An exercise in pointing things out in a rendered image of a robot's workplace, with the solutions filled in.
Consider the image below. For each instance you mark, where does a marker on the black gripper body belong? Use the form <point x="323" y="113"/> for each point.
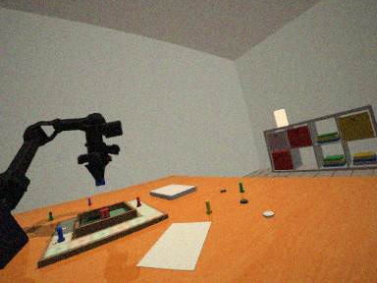
<point x="93" y="153"/>

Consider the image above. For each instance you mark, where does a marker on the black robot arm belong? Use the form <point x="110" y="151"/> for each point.
<point x="14" y="183"/>

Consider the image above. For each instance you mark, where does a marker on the blue pawn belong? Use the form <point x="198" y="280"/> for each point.
<point x="60" y="235"/>

